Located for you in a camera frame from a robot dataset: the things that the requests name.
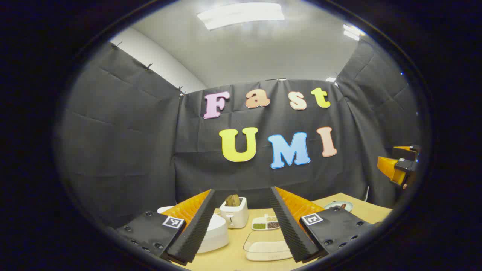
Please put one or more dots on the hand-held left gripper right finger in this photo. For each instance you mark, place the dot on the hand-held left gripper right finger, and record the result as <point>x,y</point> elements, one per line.
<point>290,229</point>

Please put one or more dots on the large ceiling light panel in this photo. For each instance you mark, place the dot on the large ceiling light panel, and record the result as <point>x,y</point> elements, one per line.
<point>241,15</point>

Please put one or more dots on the brown bread slice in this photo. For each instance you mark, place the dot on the brown bread slice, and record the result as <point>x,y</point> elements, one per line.
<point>232,200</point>

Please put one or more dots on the white toaster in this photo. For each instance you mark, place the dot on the white toaster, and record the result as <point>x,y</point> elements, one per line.
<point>235,216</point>

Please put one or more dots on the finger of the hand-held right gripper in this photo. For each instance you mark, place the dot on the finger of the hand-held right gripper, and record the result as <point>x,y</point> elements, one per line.
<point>406,152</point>
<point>388,167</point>

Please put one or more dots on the white rice cooker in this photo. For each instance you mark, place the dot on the white rice cooker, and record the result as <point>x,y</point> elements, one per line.
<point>216,233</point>

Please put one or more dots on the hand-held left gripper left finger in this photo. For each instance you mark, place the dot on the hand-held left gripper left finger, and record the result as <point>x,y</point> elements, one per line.
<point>196,229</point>

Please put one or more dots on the small ceiling light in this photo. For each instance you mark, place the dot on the small ceiling light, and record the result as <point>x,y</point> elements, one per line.
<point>353,33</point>

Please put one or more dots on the clear rice container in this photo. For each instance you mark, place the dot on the clear rice container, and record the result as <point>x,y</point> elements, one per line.
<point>263,241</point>

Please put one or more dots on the pale green plate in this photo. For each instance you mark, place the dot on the pale green plate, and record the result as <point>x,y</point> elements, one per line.
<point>333,206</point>

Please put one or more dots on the white divided grain dish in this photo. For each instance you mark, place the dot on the white divided grain dish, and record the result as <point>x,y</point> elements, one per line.
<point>265,224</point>

